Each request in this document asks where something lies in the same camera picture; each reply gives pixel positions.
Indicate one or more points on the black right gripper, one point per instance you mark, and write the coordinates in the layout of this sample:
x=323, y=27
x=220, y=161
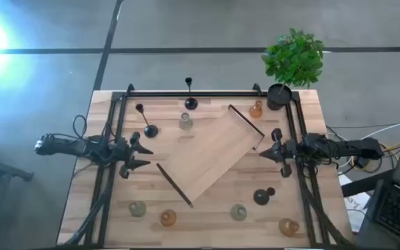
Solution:
x=290, y=151

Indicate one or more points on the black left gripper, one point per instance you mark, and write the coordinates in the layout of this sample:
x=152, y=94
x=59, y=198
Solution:
x=125, y=152

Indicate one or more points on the tall black candlestick holder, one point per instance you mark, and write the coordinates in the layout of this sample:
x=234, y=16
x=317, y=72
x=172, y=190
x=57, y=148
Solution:
x=191, y=103
x=151, y=131

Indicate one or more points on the short black candle holder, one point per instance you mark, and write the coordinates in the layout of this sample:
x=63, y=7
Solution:
x=261, y=197

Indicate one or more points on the clear ribbed glass candle holder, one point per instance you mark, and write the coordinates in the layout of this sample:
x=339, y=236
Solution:
x=186, y=123

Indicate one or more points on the amber ribbed glass candle holder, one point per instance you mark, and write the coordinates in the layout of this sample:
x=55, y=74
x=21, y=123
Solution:
x=287, y=227
x=168, y=218
x=255, y=111

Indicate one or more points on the large clear glass vase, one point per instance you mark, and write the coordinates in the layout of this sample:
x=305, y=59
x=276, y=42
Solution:
x=238, y=212

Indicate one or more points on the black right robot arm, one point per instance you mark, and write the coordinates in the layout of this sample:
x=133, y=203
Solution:
x=356, y=146

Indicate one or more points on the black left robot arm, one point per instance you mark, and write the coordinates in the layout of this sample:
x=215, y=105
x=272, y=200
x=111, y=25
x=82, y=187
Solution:
x=68, y=147

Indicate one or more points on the black plant pot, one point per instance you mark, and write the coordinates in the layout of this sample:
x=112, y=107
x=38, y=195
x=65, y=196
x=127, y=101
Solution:
x=279, y=97

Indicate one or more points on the wooden shelf riser black legs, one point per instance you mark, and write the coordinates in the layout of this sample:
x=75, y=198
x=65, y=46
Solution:
x=210, y=152

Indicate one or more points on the black flat bar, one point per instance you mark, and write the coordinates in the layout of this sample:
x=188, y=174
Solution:
x=363, y=185

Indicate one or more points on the white paper sheet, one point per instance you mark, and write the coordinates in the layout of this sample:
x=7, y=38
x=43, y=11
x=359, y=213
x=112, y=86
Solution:
x=354, y=205

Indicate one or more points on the green leafy plant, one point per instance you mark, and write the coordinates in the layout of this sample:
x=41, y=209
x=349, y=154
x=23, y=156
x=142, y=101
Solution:
x=293, y=59

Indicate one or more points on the black floor stand bar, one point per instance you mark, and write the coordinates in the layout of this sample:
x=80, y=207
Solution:
x=12, y=172

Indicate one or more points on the dark grey laptop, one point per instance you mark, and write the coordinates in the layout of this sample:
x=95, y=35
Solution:
x=398, y=208

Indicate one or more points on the black metal table frame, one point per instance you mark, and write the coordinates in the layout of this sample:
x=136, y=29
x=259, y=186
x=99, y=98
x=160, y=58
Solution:
x=158, y=94

